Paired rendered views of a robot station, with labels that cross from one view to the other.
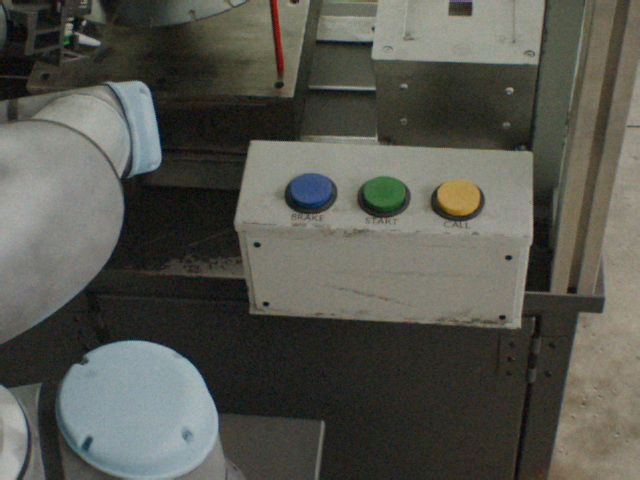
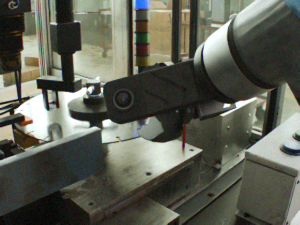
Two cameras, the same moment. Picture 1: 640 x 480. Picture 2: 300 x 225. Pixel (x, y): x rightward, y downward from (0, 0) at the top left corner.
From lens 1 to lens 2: 1.10 m
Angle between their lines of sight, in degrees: 52
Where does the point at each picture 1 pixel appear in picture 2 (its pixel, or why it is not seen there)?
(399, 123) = (224, 148)
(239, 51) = (157, 150)
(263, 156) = (259, 151)
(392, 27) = not seen: hidden behind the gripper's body
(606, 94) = not seen: outside the picture
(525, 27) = not seen: hidden behind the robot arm
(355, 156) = (276, 135)
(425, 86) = (232, 124)
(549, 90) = (282, 93)
